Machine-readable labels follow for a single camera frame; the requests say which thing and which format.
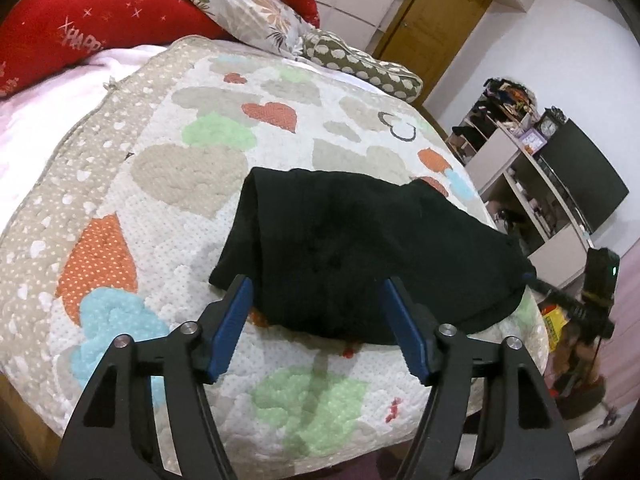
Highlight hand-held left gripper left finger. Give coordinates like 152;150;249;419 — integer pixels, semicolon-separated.
57;274;256;480

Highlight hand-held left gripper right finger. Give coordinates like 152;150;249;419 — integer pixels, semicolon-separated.
381;276;581;480

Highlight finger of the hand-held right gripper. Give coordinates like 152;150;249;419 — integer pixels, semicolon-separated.
520;271;587;312

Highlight black pants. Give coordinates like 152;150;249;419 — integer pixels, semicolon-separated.
209;166;538;347

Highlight yellow packet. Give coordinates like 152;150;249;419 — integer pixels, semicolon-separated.
542;305;567;352

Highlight white shelf unit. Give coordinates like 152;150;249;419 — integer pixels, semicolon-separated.
449;77;594;262

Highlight black television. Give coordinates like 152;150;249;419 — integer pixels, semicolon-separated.
536;119;630;234

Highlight heart print quilt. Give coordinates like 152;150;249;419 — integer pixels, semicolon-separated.
0;35;551;467

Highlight dark table clock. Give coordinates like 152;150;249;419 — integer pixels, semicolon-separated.
536;106;569;140

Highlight olive dotted pillow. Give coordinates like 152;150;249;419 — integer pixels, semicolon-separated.
301;30;425;104

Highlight pink bed sheet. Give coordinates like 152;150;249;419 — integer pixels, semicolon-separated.
0;44;171;243

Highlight wooden door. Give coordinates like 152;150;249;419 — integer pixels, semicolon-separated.
374;0;493;107

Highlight floral print pillow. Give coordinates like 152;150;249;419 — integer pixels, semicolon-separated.
178;0;317;57

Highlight large red printed pillow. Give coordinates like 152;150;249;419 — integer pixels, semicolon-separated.
0;0;232;100

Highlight purple picture frame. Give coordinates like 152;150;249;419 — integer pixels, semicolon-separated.
521;129;547;155

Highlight wooden bed frame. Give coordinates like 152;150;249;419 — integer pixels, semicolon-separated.
0;374;62;463

